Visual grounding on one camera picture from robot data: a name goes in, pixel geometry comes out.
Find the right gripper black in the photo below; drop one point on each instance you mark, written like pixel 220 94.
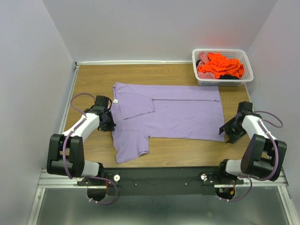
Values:
pixel 233 137

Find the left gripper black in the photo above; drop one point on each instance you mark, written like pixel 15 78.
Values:
pixel 110 127

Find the purple t shirt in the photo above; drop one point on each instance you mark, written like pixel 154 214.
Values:
pixel 141 112

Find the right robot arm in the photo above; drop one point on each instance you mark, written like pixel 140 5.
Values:
pixel 263 158

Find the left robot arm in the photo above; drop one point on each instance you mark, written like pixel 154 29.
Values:
pixel 66 153

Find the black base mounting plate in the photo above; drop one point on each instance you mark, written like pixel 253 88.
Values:
pixel 124 188

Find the white plastic laundry basket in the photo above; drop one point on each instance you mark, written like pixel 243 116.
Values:
pixel 231 54

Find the orange t shirt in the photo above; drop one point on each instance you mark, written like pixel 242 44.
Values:
pixel 222 65

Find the pink t shirt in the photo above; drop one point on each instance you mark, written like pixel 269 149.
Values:
pixel 204 71

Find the aluminium frame rail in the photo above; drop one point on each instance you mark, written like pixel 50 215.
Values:
pixel 56 181

